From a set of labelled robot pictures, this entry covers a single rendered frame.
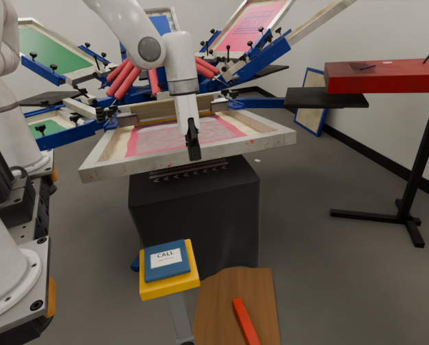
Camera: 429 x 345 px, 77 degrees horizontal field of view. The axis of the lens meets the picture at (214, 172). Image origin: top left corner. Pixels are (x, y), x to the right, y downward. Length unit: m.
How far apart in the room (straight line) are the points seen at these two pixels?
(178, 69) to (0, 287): 0.51
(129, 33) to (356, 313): 1.67
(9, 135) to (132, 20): 0.42
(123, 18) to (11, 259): 0.45
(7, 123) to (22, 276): 0.43
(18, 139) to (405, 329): 1.83
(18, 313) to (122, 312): 1.41
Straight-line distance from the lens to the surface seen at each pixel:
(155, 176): 1.01
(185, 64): 0.67
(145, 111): 1.28
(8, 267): 0.47
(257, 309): 1.69
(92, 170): 0.73
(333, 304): 1.80
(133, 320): 1.79
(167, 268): 0.64
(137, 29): 0.61
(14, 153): 0.84
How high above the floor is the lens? 1.44
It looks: 30 degrees down
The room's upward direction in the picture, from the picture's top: 6 degrees counter-clockwise
